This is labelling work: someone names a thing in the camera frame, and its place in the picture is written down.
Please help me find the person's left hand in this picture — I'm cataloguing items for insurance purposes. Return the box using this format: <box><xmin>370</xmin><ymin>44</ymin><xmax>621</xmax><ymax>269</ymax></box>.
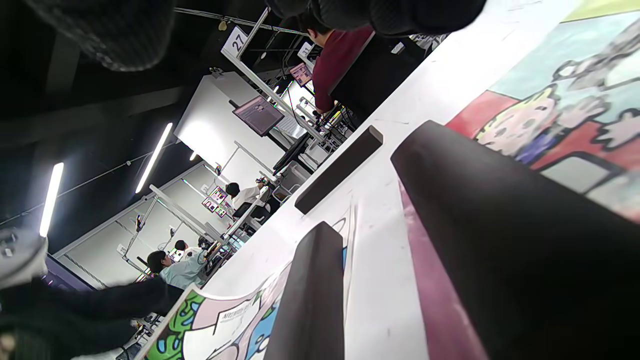
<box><xmin>0</xmin><ymin>276</ymin><xmax>185</xmax><ymax>360</ymax></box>

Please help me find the person's right hand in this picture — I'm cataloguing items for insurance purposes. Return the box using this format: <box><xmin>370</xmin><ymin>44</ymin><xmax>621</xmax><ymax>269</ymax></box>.
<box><xmin>25</xmin><ymin>0</ymin><xmax>488</xmax><ymax>72</ymax></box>

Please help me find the white-backed blue cartoon poster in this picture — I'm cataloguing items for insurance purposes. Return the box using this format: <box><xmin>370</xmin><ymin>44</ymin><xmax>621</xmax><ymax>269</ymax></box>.
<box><xmin>135</xmin><ymin>202</ymin><xmax>358</xmax><ymax>360</ymax></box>

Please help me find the dark wooden paperweight block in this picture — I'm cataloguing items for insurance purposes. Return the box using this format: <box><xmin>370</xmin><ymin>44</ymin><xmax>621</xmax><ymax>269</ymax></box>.
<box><xmin>294</xmin><ymin>125</ymin><xmax>384</xmax><ymax>215</ymax></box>
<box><xmin>390</xmin><ymin>120</ymin><xmax>640</xmax><ymax>360</ymax></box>
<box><xmin>263</xmin><ymin>221</ymin><xmax>346</xmax><ymax>360</ymax></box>

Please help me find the rainbow striped cartoon poster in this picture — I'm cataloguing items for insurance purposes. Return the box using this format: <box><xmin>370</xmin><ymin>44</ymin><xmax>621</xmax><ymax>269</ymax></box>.
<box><xmin>397</xmin><ymin>0</ymin><xmax>640</xmax><ymax>360</ymax></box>

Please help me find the long ceiling light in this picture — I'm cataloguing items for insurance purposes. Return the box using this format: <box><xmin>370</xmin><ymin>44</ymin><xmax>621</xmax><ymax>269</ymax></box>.
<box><xmin>134</xmin><ymin>122</ymin><xmax>174</xmax><ymax>195</ymax></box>
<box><xmin>39</xmin><ymin>162</ymin><xmax>65</xmax><ymax>238</ymax></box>

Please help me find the large white numbered sign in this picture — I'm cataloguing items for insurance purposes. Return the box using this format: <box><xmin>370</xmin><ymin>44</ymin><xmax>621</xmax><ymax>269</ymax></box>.
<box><xmin>221</xmin><ymin>26</ymin><xmax>249</xmax><ymax>58</ymax></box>

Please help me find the white partition panel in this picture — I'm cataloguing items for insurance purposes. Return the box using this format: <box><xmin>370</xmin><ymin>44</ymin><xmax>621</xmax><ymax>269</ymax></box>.
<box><xmin>173</xmin><ymin>71</ymin><xmax>286</xmax><ymax>173</ymax></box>

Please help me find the large computer monitor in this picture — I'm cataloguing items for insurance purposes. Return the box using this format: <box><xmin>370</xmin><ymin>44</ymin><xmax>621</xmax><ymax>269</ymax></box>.
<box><xmin>232</xmin><ymin>95</ymin><xmax>286</xmax><ymax>137</ymax></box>

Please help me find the small computer monitor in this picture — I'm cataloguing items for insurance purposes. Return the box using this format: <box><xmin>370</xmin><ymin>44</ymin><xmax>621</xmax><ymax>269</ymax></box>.
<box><xmin>289</xmin><ymin>62</ymin><xmax>313</xmax><ymax>87</ymax></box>

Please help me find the black computer tower on stand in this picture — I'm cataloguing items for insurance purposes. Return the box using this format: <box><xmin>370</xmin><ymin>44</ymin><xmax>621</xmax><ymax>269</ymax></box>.
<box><xmin>327</xmin><ymin>32</ymin><xmax>441</xmax><ymax>126</ymax></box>

